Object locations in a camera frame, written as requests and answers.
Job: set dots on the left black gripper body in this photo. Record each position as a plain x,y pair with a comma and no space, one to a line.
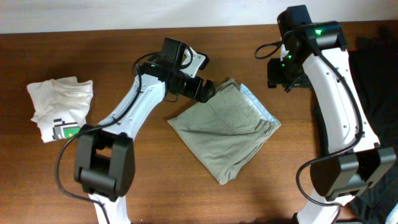
201,89

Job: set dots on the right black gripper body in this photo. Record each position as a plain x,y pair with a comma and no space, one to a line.
280,79

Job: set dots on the khaki green cargo shorts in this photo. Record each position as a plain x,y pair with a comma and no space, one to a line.
227,131

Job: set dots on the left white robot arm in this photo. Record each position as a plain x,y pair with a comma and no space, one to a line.
104,163

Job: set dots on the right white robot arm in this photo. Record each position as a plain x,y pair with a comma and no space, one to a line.
355,160

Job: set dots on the black garment pile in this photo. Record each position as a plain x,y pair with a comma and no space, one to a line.
373,67

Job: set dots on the white folded printed t-shirt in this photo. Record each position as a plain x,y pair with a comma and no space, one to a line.
61,106

